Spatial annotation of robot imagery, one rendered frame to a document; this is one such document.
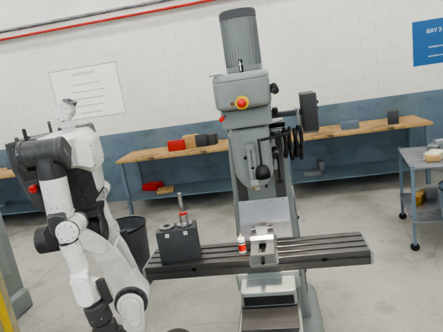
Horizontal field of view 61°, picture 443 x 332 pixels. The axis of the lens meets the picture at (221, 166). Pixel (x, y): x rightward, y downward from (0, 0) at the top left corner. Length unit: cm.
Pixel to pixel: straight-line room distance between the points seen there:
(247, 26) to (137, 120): 465
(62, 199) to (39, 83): 590
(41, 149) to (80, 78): 551
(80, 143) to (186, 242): 89
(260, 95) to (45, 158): 91
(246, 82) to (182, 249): 98
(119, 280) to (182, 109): 482
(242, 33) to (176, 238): 114
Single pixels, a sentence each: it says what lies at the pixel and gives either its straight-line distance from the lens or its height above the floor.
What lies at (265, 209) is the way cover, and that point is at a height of 103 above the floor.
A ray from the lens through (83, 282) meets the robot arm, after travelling 147.
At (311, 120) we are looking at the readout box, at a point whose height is 157.
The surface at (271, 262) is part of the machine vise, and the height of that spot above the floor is 95.
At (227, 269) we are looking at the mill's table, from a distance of 209.
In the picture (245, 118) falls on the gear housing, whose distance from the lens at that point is 181.
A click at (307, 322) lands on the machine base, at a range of 281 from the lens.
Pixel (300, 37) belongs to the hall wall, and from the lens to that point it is 615.
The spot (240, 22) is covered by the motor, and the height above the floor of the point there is 214.
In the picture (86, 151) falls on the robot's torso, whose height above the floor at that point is 169.
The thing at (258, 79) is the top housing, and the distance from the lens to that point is 170.
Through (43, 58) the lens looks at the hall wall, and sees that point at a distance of 716.
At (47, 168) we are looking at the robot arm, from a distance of 138.
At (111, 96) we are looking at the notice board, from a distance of 666.
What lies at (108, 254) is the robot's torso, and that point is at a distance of 165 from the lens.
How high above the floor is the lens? 189
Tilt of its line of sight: 13 degrees down
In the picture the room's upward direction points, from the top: 9 degrees counter-clockwise
